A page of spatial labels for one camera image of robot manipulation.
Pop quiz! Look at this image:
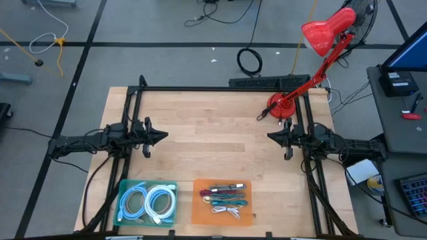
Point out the yellow blue round object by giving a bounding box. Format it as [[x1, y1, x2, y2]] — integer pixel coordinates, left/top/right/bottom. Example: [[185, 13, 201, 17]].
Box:
[[366, 174, 386, 195]]

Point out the black wheeled base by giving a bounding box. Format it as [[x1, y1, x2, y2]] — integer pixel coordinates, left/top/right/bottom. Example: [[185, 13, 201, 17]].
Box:
[[0, 102, 14, 128]]

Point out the red braided usb cable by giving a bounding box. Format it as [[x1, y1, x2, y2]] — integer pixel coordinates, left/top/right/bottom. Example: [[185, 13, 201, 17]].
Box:
[[199, 189, 246, 197]]

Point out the grey desk with keyboard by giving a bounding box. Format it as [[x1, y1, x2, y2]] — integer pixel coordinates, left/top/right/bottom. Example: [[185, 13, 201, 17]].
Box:
[[375, 150, 427, 239]]

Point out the yellow floor cable by box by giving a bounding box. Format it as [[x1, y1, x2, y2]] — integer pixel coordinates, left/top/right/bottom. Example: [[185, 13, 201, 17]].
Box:
[[291, 0, 318, 75]]

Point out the black floor fan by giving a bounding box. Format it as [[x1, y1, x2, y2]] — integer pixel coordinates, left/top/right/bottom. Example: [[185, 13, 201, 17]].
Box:
[[339, 0, 380, 51]]

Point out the thin black floor cable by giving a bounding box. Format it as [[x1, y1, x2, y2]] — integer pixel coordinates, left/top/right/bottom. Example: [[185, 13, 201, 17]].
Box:
[[184, 0, 255, 28]]

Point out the knotted yellow floor cable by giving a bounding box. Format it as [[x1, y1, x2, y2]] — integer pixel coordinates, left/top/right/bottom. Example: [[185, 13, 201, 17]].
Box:
[[0, 28, 66, 78]]

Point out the black aluminium table frame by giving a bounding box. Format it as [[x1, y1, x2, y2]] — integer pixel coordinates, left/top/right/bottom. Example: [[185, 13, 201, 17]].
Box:
[[75, 75, 360, 240]]

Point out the backlit keyboard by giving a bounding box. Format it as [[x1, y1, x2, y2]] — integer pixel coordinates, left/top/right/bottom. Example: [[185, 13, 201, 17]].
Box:
[[396, 172, 427, 220]]

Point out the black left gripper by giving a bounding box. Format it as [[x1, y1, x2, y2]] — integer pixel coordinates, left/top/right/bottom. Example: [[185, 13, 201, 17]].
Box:
[[131, 116, 169, 159]]

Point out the computer monitor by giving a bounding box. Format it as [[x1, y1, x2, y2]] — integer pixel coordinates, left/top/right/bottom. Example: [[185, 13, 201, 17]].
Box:
[[381, 21, 427, 73]]

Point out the white paper sheet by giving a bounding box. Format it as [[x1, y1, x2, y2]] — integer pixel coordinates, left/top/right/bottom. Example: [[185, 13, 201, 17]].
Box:
[[345, 158, 382, 187]]

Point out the white floor cable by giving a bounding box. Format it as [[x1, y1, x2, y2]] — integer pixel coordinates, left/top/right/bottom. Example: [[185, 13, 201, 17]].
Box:
[[29, 0, 69, 55]]

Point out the coiled black floor cable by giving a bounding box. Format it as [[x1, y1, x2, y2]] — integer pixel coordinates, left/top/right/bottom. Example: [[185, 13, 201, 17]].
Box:
[[236, 0, 264, 77]]

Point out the grey stand foot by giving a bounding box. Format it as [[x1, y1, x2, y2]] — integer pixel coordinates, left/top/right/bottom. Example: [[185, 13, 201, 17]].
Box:
[[21, 0, 77, 8], [0, 71, 33, 85]]

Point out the black pen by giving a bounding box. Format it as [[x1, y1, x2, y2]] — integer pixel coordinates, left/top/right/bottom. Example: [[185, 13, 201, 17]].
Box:
[[410, 92, 424, 114]]

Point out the black floor power cable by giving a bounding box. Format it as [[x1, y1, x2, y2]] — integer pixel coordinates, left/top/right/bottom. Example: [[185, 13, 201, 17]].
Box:
[[0, 125, 54, 139]]

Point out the grey desk with monitor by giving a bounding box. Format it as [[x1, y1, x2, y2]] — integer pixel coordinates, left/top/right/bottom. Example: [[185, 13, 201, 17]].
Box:
[[366, 65, 427, 155]]

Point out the thick white cable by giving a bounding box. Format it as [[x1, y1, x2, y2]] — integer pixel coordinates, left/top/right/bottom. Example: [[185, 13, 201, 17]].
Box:
[[143, 184, 177, 225]]

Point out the black lamp cord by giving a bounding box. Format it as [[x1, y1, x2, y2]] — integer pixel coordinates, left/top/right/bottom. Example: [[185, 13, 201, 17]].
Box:
[[256, 101, 278, 121]]

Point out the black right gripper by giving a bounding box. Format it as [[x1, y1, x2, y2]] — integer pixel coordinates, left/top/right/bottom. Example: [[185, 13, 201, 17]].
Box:
[[266, 117, 303, 161]]

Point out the red desk lamp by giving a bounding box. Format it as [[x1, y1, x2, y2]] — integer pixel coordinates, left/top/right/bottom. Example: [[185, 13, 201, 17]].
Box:
[[266, 7, 358, 120]]

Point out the translucent green tray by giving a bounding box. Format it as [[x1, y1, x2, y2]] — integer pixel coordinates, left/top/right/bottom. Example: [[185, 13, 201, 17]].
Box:
[[113, 179, 179, 228]]

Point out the small white usb cable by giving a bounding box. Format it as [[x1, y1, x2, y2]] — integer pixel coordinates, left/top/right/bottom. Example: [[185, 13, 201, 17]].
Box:
[[211, 205, 242, 220]]

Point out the small black computer box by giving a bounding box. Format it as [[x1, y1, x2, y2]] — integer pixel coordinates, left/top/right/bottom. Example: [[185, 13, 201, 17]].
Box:
[[378, 68, 420, 98]]

